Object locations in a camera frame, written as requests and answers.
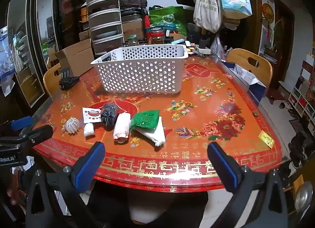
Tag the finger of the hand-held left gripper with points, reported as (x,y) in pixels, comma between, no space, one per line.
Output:
(37,133)
(22,122)

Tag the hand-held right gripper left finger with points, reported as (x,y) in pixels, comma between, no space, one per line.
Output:
(91,166)

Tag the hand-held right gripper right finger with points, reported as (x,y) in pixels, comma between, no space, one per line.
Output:
(224,169)

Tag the small clear plastic bundle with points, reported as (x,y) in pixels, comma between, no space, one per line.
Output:
(88,129)

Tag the clear plastic snack bag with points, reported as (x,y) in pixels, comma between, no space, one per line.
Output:
(90,114)

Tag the dark cloth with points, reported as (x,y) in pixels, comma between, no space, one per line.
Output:
(109,116)

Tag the white plastic bag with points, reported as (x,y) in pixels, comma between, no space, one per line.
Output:
(155,135)

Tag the green plastic packet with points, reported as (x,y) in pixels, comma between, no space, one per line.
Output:
(145,119)

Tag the white perforated plastic basket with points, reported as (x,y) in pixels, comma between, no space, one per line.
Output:
(137,75)

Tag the white ribbed ball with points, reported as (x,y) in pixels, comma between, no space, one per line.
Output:
(72,125)

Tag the pink and white rolled cloth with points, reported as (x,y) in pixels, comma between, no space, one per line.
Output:
(121,127)

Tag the yellow card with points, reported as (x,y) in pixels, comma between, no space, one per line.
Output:
(267,139)

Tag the wooden chair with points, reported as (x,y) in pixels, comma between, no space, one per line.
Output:
(50,77)
(177,37)
(240,57)

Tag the red floral tablecloth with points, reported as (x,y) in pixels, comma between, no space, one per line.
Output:
(196,119)

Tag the dark framed cabinet door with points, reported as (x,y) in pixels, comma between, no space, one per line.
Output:
(32,45)

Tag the brown cardboard box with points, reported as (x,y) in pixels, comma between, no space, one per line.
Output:
(73,57)

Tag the metal pot lid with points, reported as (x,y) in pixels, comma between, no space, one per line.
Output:
(304,196)

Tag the blue and white paper bag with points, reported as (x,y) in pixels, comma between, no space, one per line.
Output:
(246,76)

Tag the cube shelf with boxes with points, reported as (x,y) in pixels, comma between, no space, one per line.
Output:
(301,102)

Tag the green lid glass jar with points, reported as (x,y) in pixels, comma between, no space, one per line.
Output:
(133,41)

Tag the grey plastic drawer stack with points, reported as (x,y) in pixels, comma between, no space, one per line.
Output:
(105,18)

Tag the potted plant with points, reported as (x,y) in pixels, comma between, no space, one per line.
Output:
(274,38)

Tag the flat cardboard boxes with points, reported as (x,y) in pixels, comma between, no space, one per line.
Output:
(133,28)

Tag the red lid pickle jar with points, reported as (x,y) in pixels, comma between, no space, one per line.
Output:
(156,36)

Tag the green shopping bag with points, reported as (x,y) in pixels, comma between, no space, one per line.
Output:
(169,18)

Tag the beige canvas tote bag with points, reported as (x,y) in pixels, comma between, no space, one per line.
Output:
(206,9)

